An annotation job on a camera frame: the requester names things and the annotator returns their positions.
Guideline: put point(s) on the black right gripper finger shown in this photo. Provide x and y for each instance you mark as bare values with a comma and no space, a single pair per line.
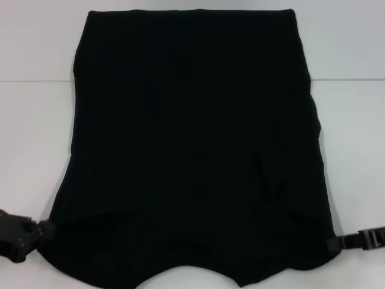
340,243

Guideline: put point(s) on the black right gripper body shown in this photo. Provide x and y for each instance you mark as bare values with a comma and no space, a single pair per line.
374,238

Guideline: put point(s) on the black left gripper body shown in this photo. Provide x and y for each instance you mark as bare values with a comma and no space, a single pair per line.
15,234

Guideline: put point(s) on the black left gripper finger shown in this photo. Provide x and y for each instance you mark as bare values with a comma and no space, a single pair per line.
45,230

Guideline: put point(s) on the black shirt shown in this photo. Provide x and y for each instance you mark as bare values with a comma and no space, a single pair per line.
192,120

